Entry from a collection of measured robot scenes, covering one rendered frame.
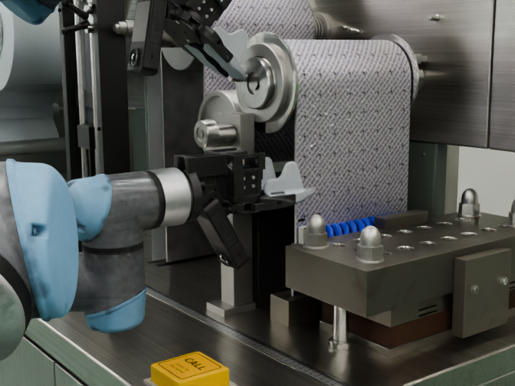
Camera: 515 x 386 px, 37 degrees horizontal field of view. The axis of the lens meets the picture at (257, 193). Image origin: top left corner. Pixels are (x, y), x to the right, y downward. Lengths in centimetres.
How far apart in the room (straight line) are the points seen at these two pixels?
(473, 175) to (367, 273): 333
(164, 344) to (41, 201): 57
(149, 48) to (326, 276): 38
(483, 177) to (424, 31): 291
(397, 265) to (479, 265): 14
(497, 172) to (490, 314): 306
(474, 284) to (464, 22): 44
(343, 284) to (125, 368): 30
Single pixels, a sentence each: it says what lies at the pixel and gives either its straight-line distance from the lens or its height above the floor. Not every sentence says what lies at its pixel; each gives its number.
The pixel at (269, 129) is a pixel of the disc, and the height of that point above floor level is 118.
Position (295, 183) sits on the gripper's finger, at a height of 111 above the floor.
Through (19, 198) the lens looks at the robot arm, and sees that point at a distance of 54.
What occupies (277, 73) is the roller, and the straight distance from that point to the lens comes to 109.
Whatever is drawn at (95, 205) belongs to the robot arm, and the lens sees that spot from 91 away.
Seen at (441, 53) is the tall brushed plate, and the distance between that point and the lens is 132.
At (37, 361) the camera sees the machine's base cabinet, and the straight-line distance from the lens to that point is 135.
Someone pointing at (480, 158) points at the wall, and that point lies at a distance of 422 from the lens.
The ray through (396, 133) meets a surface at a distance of 124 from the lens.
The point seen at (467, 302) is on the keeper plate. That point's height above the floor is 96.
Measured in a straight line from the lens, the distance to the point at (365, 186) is 120.
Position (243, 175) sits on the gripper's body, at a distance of 101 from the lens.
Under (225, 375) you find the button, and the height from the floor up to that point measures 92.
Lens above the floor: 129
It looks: 10 degrees down
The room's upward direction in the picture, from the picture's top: straight up
